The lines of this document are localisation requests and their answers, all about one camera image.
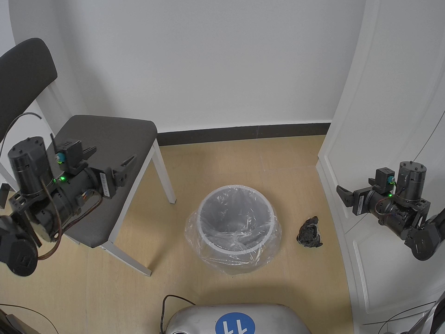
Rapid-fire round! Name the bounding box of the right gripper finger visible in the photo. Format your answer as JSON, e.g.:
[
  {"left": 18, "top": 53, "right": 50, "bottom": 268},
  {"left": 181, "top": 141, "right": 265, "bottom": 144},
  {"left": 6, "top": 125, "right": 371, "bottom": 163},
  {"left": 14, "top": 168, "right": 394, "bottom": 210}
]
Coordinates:
[{"left": 336, "top": 185, "right": 355, "bottom": 209}]

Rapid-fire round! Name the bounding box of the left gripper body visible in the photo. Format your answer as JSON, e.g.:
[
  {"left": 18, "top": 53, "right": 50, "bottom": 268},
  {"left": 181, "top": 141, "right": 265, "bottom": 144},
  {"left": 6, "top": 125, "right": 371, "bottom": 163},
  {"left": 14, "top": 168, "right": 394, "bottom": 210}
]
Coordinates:
[{"left": 47, "top": 167, "right": 119, "bottom": 229}]

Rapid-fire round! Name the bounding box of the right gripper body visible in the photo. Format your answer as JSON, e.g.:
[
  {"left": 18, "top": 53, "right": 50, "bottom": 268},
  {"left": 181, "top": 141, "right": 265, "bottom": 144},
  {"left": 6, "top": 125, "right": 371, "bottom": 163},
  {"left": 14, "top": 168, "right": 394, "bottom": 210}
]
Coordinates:
[{"left": 352, "top": 186, "right": 405, "bottom": 236}]

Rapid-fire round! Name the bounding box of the black plastic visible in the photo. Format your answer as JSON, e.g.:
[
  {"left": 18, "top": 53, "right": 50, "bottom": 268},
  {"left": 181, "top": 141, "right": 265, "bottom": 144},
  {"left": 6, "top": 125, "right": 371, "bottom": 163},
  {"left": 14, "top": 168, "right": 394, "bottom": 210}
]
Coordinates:
[{"left": 296, "top": 216, "right": 324, "bottom": 249}]

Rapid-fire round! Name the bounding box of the clear plastic bag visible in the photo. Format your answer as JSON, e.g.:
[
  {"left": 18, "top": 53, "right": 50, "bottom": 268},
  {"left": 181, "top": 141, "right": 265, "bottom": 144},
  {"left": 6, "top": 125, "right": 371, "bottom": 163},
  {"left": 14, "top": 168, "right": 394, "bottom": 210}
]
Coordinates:
[{"left": 184, "top": 185, "right": 283, "bottom": 275}]

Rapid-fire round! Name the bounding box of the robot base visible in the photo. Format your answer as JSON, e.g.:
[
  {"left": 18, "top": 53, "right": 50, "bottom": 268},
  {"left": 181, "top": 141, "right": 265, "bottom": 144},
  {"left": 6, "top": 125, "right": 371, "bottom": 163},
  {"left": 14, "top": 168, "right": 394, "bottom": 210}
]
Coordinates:
[{"left": 166, "top": 303, "right": 312, "bottom": 334}]

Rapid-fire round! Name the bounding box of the pale grey trash bin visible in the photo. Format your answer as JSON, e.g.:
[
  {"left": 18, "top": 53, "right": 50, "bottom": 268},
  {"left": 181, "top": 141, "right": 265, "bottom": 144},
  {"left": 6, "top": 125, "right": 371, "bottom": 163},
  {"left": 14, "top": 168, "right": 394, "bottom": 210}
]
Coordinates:
[{"left": 197, "top": 185, "right": 275, "bottom": 274}]

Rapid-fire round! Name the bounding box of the dark grey padded chair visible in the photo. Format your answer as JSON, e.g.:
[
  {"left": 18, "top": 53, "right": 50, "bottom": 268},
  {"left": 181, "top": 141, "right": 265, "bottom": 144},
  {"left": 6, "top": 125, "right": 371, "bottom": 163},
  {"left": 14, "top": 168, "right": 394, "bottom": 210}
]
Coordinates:
[{"left": 0, "top": 38, "right": 176, "bottom": 277}]

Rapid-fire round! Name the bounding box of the white wardrobe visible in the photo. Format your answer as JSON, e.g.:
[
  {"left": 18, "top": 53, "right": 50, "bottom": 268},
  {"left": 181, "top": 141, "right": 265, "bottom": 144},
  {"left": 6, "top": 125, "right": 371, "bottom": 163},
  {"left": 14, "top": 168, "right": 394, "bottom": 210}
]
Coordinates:
[{"left": 315, "top": 0, "right": 445, "bottom": 326}]

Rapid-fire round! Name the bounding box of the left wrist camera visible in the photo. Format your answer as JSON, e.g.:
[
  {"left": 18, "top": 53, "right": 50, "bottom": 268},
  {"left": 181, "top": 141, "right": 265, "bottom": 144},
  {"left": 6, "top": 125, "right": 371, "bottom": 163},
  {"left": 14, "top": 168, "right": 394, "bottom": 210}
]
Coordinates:
[{"left": 51, "top": 133, "right": 88, "bottom": 175}]

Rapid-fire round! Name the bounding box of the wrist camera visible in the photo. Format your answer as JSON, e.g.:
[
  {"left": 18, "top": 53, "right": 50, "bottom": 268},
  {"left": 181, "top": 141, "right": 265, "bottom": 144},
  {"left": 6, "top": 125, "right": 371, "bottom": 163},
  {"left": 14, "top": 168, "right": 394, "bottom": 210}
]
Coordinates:
[
  {"left": 375, "top": 167, "right": 397, "bottom": 197},
  {"left": 51, "top": 133, "right": 88, "bottom": 175}
]

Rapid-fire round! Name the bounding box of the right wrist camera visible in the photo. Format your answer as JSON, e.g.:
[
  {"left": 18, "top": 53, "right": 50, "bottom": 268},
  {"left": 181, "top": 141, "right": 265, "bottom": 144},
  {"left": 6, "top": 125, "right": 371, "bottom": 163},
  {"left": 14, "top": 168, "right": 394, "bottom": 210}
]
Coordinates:
[{"left": 375, "top": 167, "right": 397, "bottom": 197}]

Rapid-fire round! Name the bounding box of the black cable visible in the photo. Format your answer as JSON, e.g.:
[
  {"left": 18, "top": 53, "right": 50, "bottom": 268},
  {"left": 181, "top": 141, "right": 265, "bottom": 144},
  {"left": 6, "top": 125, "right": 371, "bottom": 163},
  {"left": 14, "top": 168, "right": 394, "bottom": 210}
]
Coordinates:
[
  {"left": 362, "top": 299, "right": 445, "bottom": 334},
  {"left": 0, "top": 112, "right": 43, "bottom": 145},
  {"left": 0, "top": 304, "right": 57, "bottom": 334},
  {"left": 160, "top": 294, "right": 197, "bottom": 331}
]

